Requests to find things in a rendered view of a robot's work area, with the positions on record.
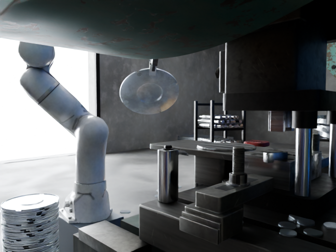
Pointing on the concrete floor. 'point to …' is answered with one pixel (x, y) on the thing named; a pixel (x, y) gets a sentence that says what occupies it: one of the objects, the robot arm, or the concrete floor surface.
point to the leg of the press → (107, 239)
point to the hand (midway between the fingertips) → (152, 68)
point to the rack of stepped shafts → (218, 123)
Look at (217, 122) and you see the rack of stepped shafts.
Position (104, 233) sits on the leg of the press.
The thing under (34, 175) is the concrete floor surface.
